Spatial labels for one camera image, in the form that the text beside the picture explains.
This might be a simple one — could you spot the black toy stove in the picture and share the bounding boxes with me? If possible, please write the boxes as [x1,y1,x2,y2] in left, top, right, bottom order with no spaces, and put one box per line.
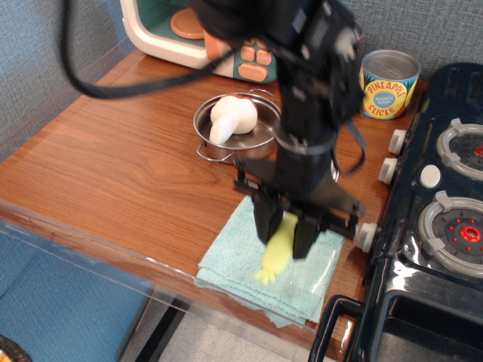
[309,63,482,361]

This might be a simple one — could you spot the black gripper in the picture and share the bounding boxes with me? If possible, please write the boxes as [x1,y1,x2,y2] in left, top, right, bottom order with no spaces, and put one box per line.
[235,144,365,259]

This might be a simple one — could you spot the teal toy microwave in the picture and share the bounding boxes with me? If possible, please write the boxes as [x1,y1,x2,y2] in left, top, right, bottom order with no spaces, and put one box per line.
[120,0,276,84]

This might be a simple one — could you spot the white toy mushroom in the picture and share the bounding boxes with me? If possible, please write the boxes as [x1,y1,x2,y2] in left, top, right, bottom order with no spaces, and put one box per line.
[209,95,258,145]

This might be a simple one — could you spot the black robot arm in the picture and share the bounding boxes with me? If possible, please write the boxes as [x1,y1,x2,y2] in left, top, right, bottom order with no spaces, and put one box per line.
[191,1,364,259]

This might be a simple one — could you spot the small steel pan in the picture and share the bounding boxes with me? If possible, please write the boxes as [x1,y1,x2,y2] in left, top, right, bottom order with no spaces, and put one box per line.
[193,89,280,164]

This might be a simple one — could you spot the clear acrylic barrier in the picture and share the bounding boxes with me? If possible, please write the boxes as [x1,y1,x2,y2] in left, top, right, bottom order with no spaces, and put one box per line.
[0,37,318,362]

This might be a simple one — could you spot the orange object at corner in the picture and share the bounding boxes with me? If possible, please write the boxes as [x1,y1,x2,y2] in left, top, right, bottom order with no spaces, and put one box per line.
[0,335,32,362]

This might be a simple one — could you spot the spoon with yellow-green handle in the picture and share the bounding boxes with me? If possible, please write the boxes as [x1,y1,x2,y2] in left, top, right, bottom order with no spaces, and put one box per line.
[254,212,298,286]

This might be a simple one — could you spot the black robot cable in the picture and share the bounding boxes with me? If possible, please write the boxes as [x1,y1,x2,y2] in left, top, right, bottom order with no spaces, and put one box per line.
[60,0,368,176]

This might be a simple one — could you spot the light blue cloth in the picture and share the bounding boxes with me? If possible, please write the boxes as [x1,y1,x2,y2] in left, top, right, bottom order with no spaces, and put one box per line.
[195,197,345,328]

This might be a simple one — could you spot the pineapple slices can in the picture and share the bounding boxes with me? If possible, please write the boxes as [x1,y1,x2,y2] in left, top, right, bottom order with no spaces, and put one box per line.
[360,49,421,120]

